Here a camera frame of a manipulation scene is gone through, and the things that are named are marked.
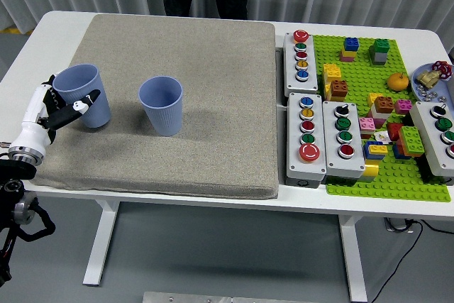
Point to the green studded baseplate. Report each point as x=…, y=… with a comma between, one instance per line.
x=354, y=69

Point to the green grey block stack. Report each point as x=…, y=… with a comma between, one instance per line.
x=381, y=47

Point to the pink toy block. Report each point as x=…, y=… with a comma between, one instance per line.
x=367, y=123

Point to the four-control box with selector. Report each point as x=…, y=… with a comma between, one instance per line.
x=331, y=154

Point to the brown white pink block stack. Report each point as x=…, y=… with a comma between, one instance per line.
x=383, y=104

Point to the red toy block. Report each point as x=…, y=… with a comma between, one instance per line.
x=393, y=131

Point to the orange fruit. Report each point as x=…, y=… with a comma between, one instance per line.
x=398, y=82

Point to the shiny yellow toy block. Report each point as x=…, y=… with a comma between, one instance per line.
x=370, y=168

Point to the small silver metal nut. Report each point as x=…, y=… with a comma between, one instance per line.
x=423, y=94
x=431, y=95
x=419, y=87
x=441, y=98

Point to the blue ribbed plastic cup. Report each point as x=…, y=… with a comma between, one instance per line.
x=76, y=77
x=165, y=118

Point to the grey-brown fabric mat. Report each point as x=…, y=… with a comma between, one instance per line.
x=177, y=161

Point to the five-button control box, large mushroom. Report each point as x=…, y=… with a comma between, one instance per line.
x=293, y=140

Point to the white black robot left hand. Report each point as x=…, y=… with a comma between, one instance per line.
x=33, y=125

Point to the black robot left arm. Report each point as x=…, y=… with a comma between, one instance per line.
x=14, y=171

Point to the grey power adapter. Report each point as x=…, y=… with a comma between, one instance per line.
x=395, y=225

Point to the blue yellow pink block stack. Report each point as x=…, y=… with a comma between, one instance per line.
x=351, y=44

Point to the large yellow toy block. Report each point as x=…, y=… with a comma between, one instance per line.
x=331, y=71

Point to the five-button control box, small mushroom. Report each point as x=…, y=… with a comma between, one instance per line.
x=308, y=84

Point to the green red blue block stack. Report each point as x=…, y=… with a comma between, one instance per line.
x=411, y=140

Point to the white printed toy block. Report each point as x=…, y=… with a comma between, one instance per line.
x=381, y=136

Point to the grey control box, black base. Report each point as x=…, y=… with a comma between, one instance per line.
x=423, y=129

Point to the blue plate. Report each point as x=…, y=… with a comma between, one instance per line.
x=441, y=88

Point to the small yellow toy block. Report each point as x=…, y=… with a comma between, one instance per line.
x=372, y=99

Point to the magenta toy block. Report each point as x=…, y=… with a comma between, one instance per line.
x=403, y=106

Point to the brown toy block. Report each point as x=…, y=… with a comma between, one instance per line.
x=338, y=88

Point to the white table leg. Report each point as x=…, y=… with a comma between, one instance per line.
x=349, y=253
x=101, y=239

